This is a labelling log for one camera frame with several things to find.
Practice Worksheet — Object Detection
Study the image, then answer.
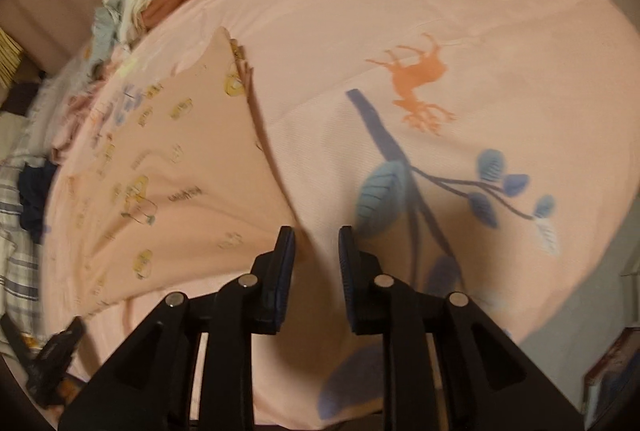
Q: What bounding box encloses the navy garment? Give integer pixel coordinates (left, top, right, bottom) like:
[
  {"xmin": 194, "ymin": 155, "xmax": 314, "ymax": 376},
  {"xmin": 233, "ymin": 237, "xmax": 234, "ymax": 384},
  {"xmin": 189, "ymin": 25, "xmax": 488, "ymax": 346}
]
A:
[{"xmin": 18, "ymin": 160, "xmax": 59, "ymax": 245}]

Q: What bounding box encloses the grey quilt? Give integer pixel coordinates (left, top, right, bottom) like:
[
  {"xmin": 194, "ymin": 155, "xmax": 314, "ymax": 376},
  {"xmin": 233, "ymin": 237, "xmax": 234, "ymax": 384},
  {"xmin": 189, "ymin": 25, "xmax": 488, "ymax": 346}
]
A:
[{"xmin": 22, "ymin": 76, "xmax": 76, "ymax": 139}]

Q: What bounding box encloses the pink animal print blanket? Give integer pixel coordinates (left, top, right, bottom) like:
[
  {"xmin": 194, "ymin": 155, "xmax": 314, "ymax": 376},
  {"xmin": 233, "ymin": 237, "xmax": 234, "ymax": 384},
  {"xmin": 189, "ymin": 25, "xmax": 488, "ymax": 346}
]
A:
[{"xmin": 42, "ymin": 0, "xmax": 640, "ymax": 428}]

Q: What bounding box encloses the black pillow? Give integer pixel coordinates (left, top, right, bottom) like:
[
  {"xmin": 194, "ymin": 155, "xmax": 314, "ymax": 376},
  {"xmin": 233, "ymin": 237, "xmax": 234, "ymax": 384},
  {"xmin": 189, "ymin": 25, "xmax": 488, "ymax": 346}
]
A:
[{"xmin": 0, "ymin": 82, "xmax": 42, "ymax": 113}]

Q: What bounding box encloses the pink duck print shirt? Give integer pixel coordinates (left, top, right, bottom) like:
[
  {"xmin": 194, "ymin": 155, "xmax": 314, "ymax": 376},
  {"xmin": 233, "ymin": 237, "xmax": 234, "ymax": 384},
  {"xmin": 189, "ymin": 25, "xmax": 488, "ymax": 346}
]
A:
[{"xmin": 45, "ymin": 26, "xmax": 302, "ymax": 313}]

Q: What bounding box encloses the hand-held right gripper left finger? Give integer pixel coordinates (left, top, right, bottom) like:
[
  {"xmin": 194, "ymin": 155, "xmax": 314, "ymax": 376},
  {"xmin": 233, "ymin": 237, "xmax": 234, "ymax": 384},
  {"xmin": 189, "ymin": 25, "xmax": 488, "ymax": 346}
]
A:
[{"xmin": 59, "ymin": 226, "xmax": 297, "ymax": 431}]

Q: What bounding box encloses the grey garment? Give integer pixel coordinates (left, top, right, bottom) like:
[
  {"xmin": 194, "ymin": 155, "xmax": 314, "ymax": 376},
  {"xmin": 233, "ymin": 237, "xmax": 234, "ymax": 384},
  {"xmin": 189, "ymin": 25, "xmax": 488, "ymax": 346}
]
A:
[{"xmin": 92, "ymin": 0, "xmax": 132, "ymax": 58}]

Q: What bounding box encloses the yellow pleated fabric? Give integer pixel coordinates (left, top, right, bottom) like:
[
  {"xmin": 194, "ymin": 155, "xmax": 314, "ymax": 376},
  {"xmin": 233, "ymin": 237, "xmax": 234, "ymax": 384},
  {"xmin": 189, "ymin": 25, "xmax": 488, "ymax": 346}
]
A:
[{"xmin": 0, "ymin": 28, "xmax": 24, "ymax": 90}]

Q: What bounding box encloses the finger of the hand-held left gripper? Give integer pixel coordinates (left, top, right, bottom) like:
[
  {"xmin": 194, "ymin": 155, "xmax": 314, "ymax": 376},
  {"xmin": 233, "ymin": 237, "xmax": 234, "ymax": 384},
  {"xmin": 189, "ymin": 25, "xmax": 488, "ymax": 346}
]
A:
[
  {"xmin": 39, "ymin": 316, "xmax": 87, "ymax": 368},
  {"xmin": 0, "ymin": 312, "xmax": 33, "ymax": 364}
]

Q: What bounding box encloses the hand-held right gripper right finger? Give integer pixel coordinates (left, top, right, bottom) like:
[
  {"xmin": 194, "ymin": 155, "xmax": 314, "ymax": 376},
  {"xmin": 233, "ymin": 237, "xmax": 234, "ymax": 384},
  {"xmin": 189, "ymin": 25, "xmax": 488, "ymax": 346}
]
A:
[{"xmin": 338, "ymin": 225, "xmax": 586, "ymax": 431}]

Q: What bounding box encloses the crumpled pink garment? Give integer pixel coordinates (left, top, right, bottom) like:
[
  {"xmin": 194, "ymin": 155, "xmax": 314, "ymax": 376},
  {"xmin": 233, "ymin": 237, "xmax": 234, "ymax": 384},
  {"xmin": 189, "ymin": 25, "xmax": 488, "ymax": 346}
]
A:
[{"xmin": 50, "ymin": 95, "xmax": 103, "ymax": 162}]

